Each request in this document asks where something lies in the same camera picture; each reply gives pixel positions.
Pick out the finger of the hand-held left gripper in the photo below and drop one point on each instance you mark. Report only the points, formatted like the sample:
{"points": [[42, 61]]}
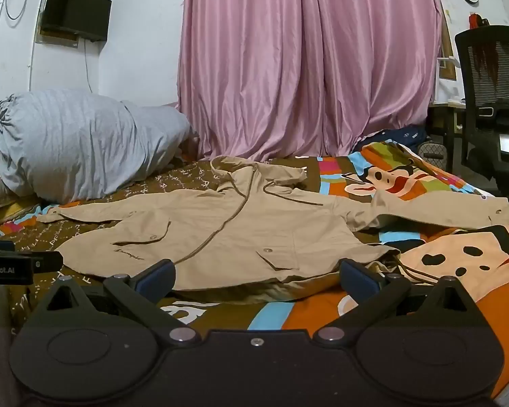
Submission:
{"points": [[48, 261]]}

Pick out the colourful printed blanket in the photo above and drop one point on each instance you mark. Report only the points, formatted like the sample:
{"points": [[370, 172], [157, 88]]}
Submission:
{"points": [[449, 305]]}

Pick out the black wall television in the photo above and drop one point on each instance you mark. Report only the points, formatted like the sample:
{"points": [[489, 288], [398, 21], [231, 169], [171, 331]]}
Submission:
{"points": [[76, 8]]}

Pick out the red hanging ornament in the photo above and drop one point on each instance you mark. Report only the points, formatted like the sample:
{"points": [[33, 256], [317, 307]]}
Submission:
{"points": [[477, 20]]}

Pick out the dark blue bag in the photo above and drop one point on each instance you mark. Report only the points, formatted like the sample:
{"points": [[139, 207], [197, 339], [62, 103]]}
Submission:
{"points": [[403, 135]]}

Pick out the beige hooded jacket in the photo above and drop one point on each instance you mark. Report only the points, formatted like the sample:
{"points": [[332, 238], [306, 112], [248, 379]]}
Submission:
{"points": [[237, 237]]}

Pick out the grey pillow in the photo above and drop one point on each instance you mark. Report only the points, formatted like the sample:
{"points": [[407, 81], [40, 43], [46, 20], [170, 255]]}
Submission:
{"points": [[68, 144]]}

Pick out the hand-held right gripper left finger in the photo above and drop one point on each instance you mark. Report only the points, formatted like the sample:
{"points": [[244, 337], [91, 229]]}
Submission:
{"points": [[157, 280]]}

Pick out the wooden desk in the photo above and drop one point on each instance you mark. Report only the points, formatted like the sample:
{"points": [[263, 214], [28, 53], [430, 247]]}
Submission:
{"points": [[443, 112]]}

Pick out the black mesh office chair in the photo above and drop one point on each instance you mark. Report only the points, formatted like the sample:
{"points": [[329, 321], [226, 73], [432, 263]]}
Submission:
{"points": [[475, 106]]}

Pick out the pink curtain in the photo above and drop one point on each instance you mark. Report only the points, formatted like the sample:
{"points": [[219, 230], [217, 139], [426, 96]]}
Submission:
{"points": [[301, 59]]}

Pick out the wooden picture frame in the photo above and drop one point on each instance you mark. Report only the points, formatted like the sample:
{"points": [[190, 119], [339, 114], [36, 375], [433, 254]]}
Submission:
{"points": [[447, 51]]}

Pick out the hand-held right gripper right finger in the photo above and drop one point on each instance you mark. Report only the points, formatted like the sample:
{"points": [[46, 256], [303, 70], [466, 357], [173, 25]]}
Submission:
{"points": [[356, 280]]}

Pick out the patterned brown bag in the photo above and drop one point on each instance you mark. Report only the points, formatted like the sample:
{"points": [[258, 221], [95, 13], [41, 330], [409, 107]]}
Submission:
{"points": [[433, 154]]}

